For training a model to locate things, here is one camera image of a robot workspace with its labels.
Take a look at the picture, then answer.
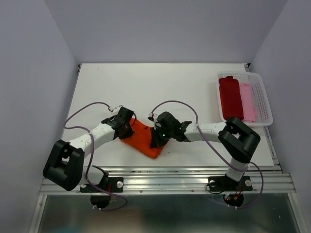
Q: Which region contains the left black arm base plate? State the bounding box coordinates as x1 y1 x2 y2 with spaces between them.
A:
80 176 124 193

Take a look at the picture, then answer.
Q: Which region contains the dark red rolled t-shirt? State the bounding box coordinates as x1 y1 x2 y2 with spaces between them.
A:
219 76 244 120

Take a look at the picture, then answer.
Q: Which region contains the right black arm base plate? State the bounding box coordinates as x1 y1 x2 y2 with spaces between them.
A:
207 176 253 193

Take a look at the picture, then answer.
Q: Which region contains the orange t-shirt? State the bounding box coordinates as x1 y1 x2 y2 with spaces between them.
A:
121 118 164 159

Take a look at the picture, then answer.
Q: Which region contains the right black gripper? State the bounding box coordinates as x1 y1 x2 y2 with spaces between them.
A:
150 124 173 148

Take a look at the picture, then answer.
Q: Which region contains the aluminium mounting rail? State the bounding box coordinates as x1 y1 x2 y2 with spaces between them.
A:
40 166 297 195

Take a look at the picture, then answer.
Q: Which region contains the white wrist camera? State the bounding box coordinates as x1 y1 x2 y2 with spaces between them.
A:
108 105 123 113
148 112 157 122

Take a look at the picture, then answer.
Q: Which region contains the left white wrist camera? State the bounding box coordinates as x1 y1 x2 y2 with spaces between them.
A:
108 105 123 113

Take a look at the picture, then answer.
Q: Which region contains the pink rolled t-shirt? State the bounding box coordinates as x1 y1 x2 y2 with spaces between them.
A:
239 83 257 123

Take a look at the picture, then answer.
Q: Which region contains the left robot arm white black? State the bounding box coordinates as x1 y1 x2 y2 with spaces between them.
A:
43 106 135 191

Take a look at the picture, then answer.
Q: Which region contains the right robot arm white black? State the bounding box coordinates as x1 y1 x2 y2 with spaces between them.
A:
148 112 260 189

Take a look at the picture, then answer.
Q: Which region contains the white plastic basket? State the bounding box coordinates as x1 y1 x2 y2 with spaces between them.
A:
216 71 273 128

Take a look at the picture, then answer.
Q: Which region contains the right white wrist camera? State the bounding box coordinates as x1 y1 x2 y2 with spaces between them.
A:
148 112 157 122

